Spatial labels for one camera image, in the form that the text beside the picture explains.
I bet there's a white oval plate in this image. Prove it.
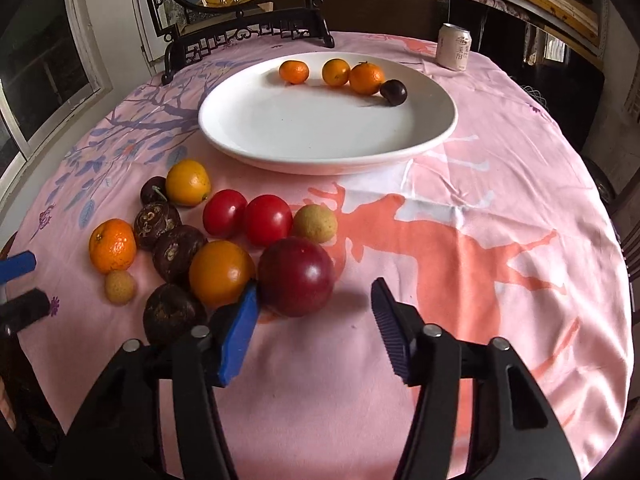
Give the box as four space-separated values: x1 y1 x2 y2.
198 52 459 176

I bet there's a black wheel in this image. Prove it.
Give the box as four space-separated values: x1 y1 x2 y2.
582 157 617 203

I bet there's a small dark plum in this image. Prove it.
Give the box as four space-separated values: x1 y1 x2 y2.
379 79 408 107

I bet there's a smooth orange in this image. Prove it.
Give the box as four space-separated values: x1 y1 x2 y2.
188 240 256 309
165 159 212 207

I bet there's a tan longan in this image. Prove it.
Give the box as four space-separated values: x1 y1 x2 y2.
292 204 338 243
104 269 137 304

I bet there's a dark brown water chestnut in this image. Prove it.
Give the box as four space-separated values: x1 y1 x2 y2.
152 225 208 283
143 283 207 348
133 202 182 250

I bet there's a large mandarin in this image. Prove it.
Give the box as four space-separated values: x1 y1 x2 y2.
89 218 137 275

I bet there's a pink printed tablecloth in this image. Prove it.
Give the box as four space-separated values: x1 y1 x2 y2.
10 30 633 480

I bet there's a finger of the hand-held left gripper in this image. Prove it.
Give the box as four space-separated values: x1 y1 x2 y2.
0 287 51 336
0 251 37 286

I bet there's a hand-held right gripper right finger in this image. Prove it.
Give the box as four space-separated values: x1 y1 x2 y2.
371 277 583 480

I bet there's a small mandarin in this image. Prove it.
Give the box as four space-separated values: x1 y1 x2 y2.
349 61 386 96
279 59 310 85

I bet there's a large red plum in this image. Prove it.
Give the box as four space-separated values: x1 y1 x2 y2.
257 237 336 318

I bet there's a dark red cherry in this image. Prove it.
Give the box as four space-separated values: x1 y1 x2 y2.
140 176 168 207

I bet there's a brown slatted chair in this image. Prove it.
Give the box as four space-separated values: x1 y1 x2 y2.
607 195 640 291

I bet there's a red tomato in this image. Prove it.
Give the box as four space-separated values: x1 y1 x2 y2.
202 189 248 239
244 194 294 248

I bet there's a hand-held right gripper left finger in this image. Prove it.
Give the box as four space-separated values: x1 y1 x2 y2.
52 280 261 480

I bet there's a white drink can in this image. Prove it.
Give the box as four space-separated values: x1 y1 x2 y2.
437 23 473 72

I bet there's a white framed window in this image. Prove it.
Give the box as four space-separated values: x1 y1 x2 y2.
0 0 113 176

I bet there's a small oval orange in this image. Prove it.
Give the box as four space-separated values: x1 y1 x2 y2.
321 58 351 87

